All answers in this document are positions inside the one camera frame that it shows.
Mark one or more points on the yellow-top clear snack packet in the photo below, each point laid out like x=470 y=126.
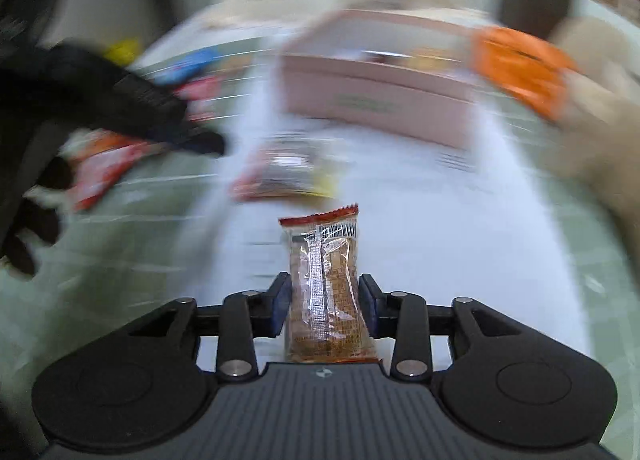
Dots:
x=290 y=166

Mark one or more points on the brown cracker pack red ends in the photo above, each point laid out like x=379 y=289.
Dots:
x=325 y=322

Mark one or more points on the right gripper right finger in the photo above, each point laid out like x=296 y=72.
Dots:
x=402 y=317

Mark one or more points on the black gloved left hand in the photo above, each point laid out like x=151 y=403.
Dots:
x=29 y=157

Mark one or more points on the blue white snack bag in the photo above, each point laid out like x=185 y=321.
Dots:
x=176 y=72

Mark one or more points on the orange plastic bag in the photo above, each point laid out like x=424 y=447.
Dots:
x=524 y=66

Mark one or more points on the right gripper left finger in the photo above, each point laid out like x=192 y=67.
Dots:
x=247 y=316

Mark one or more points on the red striped snack pack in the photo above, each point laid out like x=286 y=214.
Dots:
x=106 y=157

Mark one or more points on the pink cardboard box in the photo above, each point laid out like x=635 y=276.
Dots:
x=351 y=67

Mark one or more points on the brown plush teddy bear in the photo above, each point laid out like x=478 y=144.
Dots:
x=598 y=142

